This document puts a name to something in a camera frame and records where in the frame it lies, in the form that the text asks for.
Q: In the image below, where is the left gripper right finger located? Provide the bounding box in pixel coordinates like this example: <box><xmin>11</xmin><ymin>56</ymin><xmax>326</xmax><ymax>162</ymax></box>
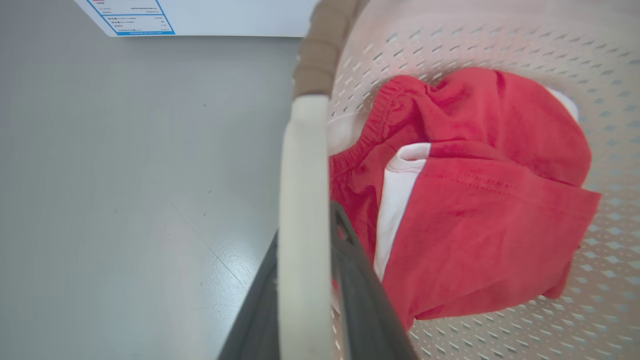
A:
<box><xmin>330</xmin><ymin>200</ymin><xmax>419</xmax><ymax>360</ymax></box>

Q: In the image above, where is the blue energy label sticker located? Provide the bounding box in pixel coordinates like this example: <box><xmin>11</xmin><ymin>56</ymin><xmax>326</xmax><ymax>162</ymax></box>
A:
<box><xmin>86</xmin><ymin>0</ymin><xmax>176</xmax><ymax>37</ymax></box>

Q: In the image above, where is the red and white garment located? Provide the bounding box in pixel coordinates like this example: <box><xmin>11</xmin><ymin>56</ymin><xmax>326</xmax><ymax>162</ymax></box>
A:
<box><xmin>327</xmin><ymin>66</ymin><xmax>602</xmax><ymax>332</ymax></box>

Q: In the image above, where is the white front-load washing machine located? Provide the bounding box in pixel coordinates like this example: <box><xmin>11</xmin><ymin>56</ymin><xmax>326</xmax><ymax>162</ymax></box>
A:
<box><xmin>74</xmin><ymin>0</ymin><xmax>321</xmax><ymax>38</ymax></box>

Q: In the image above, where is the beige perforated laundry basket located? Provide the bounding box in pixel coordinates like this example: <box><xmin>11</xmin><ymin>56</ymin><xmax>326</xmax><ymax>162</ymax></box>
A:
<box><xmin>277</xmin><ymin>0</ymin><xmax>640</xmax><ymax>360</ymax></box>

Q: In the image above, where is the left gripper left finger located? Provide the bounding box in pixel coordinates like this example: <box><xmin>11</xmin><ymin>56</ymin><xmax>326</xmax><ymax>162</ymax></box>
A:
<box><xmin>217</xmin><ymin>230</ymin><xmax>280</xmax><ymax>360</ymax></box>

